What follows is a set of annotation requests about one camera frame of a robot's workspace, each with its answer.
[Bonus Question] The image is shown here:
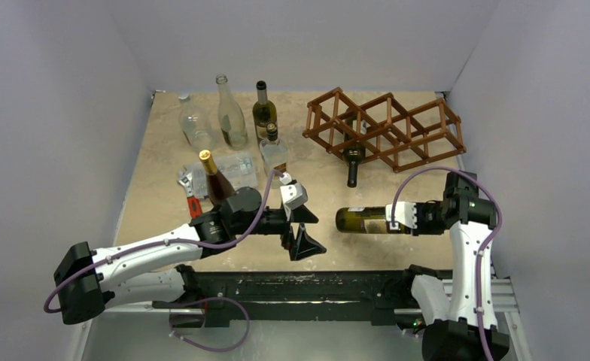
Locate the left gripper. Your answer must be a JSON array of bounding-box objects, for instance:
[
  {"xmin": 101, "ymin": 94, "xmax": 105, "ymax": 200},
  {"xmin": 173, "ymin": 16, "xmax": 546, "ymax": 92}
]
[{"xmin": 235, "ymin": 203, "xmax": 326, "ymax": 259}]

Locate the green bottle silver neck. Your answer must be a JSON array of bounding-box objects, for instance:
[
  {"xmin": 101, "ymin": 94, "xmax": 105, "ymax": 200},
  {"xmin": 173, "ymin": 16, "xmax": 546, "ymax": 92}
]
[{"xmin": 335, "ymin": 207, "xmax": 412, "ymax": 235}]

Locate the clear bottle black cap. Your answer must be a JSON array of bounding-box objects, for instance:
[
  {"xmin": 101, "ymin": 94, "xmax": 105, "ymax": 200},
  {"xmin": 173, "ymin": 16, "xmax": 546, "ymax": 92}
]
[{"xmin": 259, "ymin": 122, "xmax": 288, "ymax": 189}]

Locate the red wine bottle gold cap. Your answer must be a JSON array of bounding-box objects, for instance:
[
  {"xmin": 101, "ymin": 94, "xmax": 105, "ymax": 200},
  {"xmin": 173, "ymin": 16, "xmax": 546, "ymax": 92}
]
[{"xmin": 199, "ymin": 150, "xmax": 236, "ymax": 207}]

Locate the dark bottle black cap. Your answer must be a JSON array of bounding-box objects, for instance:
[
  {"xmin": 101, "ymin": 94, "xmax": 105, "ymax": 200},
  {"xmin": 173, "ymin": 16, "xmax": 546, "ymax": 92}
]
[{"xmin": 342, "ymin": 114, "xmax": 366, "ymax": 188}]

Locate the dark bottle silver cap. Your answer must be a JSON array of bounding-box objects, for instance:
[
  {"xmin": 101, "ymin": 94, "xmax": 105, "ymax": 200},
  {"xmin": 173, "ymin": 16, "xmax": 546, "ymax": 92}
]
[{"xmin": 252, "ymin": 80, "xmax": 277, "ymax": 144}]

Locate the clear glass bottle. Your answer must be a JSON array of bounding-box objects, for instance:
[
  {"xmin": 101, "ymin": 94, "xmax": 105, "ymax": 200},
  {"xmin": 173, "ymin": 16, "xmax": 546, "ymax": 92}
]
[
  {"xmin": 216, "ymin": 74, "xmax": 248, "ymax": 150},
  {"xmin": 178, "ymin": 93, "xmax": 217, "ymax": 152}
]

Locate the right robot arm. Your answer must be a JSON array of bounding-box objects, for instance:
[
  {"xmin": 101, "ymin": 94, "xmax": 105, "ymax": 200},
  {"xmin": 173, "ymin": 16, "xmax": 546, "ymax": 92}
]
[{"xmin": 398, "ymin": 168, "xmax": 510, "ymax": 360}]

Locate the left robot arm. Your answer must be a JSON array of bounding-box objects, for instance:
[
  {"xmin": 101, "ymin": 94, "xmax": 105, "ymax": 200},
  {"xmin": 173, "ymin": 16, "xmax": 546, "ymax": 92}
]
[{"xmin": 44, "ymin": 184, "xmax": 327, "ymax": 325}]

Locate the wooden wine rack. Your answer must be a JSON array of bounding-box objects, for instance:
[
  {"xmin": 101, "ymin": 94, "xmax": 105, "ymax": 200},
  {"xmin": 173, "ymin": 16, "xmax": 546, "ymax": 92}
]
[{"xmin": 302, "ymin": 87, "xmax": 467, "ymax": 173}]

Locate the clear plastic screw box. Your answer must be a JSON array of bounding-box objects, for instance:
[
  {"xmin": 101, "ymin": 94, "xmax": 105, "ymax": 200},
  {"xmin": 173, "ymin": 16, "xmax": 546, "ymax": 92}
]
[{"xmin": 184, "ymin": 151, "xmax": 258, "ymax": 199}]

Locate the red adjustable wrench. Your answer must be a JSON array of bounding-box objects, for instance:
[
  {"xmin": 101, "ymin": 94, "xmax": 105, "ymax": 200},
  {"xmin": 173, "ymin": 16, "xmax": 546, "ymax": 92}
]
[{"xmin": 177, "ymin": 170, "xmax": 202, "ymax": 218}]

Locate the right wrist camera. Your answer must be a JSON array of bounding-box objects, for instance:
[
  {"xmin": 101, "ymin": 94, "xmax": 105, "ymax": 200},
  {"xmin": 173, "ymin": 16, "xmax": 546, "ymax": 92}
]
[{"xmin": 385, "ymin": 202, "xmax": 418, "ymax": 235}]

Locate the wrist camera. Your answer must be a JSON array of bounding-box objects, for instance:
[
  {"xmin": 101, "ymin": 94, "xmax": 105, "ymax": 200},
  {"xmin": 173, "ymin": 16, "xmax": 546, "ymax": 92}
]
[
  {"xmin": 385, "ymin": 202, "xmax": 418, "ymax": 235},
  {"xmin": 278, "ymin": 172, "xmax": 309, "ymax": 221}
]

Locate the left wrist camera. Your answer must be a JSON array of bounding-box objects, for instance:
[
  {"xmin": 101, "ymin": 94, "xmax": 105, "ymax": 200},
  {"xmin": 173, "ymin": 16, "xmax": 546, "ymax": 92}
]
[{"xmin": 278, "ymin": 172, "xmax": 309, "ymax": 221}]

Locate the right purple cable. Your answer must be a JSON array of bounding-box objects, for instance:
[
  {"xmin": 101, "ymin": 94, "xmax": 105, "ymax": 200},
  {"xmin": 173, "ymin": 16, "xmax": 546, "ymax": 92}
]
[{"xmin": 389, "ymin": 165, "xmax": 504, "ymax": 361}]

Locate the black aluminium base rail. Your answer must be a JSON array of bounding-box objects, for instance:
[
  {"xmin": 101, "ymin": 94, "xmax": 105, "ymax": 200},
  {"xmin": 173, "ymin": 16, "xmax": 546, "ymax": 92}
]
[{"xmin": 78, "ymin": 270, "xmax": 520, "ymax": 330}]

